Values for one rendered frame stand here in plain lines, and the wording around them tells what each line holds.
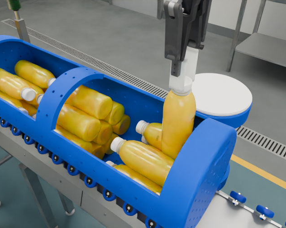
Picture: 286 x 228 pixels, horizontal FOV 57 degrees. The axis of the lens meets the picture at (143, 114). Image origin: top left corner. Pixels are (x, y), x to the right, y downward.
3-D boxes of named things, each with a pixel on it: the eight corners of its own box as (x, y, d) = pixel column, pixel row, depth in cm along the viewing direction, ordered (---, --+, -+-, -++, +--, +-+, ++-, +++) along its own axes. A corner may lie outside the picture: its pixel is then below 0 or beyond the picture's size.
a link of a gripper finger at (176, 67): (183, 49, 46) (174, 55, 44) (180, 75, 49) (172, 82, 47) (175, 47, 46) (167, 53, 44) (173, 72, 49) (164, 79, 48)
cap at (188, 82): (168, 88, 53) (169, 81, 52) (178, 80, 56) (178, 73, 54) (185, 95, 51) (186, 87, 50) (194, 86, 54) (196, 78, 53)
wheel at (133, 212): (138, 205, 70) (141, 203, 71) (125, 196, 72) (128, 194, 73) (132, 220, 70) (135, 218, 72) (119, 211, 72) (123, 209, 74)
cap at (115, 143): (127, 140, 70) (121, 137, 71) (120, 138, 67) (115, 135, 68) (121, 154, 70) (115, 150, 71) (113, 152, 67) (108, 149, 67)
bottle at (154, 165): (193, 168, 63) (131, 135, 72) (185, 166, 57) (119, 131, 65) (180, 194, 63) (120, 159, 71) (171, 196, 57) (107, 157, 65)
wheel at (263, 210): (273, 219, 68) (276, 212, 68) (255, 210, 70) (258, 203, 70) (271, 218, 72) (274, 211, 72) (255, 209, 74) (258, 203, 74)
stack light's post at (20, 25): (59, 157, 211) (17, 21, 141) (55, 155, 213) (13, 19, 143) (63, 154, 214) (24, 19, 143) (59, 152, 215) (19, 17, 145)
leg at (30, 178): (52, 235, 163) (23, 171, 123) (46, 229, 166) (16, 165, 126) (59, 227, 167) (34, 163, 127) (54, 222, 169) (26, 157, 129)
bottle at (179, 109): (154, 151, 65) (157, 88, 53) (170, 135, 69) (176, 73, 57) (179, 164, 62) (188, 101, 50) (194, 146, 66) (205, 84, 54)
